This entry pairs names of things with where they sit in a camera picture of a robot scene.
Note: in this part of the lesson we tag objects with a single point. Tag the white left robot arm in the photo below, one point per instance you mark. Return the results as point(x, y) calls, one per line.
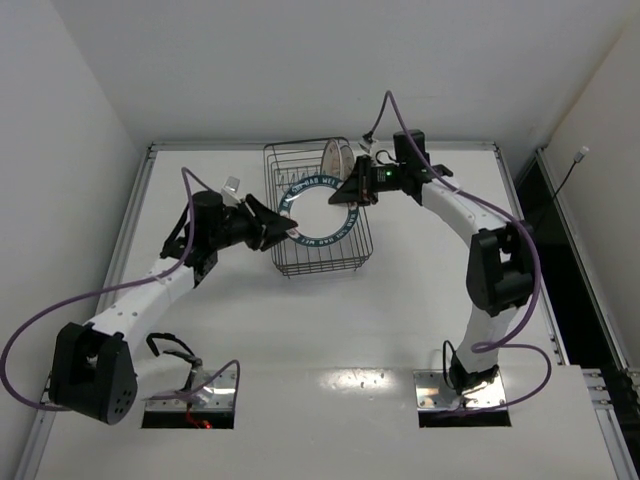
point(144, 302)

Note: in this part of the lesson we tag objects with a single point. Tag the orange sunburst plate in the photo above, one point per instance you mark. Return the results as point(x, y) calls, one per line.
point(332, 160)

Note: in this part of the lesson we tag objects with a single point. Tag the blue rimmed white plate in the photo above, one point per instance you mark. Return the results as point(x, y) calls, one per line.
point(319, 223)

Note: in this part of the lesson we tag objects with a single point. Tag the metal base plate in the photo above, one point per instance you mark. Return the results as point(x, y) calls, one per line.
point(433, 395)
point(216, 397)

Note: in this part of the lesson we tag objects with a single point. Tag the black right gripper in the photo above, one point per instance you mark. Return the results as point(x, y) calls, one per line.
point(364, 180)

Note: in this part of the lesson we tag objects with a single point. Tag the black wire dish rack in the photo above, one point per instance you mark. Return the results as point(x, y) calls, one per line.
point(285, 163)

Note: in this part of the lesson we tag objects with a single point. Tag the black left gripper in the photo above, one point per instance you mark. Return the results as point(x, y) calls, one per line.
point(255, 226)

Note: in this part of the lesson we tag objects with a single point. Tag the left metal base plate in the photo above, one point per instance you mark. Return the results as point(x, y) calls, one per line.
point(216, 397)

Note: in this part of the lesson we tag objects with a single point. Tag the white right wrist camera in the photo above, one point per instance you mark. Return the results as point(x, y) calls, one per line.
point(368, 144)

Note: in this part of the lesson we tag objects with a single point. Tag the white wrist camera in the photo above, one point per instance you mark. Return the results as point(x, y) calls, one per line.
point(231, 186)
point(368, 144)

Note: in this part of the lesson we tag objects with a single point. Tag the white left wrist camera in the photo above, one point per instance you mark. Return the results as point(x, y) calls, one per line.
point(231, 186)

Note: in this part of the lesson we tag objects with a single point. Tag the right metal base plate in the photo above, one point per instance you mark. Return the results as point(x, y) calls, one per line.
point(433, 395)

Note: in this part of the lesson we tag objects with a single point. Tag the aluminium frame rail right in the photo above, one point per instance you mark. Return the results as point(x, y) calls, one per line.
point(586, 333)

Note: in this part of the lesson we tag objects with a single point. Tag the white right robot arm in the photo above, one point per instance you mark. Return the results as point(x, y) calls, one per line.
point(500, 269)

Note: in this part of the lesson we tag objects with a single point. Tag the white plate with grey motif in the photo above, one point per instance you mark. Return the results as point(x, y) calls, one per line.
point(347, 160)

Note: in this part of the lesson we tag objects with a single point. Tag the aluminium frame rail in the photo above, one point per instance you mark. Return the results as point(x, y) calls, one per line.
point(586, 333)
point(92, 372)

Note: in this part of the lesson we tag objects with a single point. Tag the aluminium frame rail left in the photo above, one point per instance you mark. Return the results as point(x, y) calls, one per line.
point(92, 372)

